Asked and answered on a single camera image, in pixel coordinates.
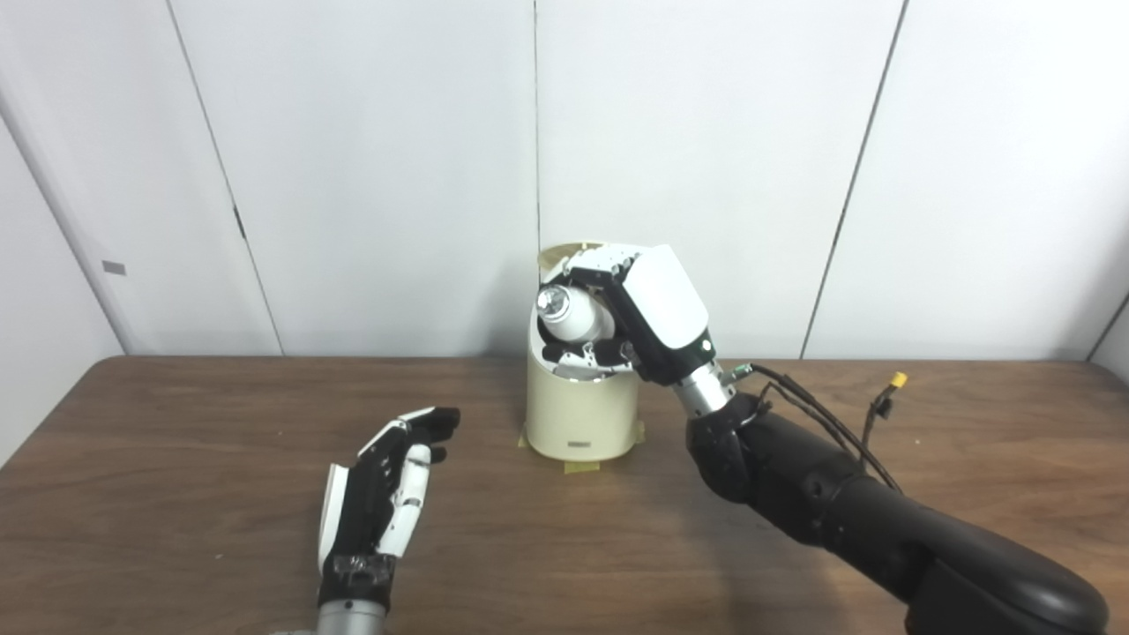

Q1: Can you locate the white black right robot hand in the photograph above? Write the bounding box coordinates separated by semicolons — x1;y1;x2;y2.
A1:
540;244;717;386

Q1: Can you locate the small white plastic bottle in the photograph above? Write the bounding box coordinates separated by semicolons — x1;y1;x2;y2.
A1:
536;286;616;343

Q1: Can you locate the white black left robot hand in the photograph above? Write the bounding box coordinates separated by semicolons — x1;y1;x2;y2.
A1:
318;407;461;609

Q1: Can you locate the black cable with yellow connector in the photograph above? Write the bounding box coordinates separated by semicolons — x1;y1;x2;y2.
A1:
860;371;909;459

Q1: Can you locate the cream-colored lidded bin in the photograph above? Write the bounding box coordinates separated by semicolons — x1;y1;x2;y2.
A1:
526;243;642;462

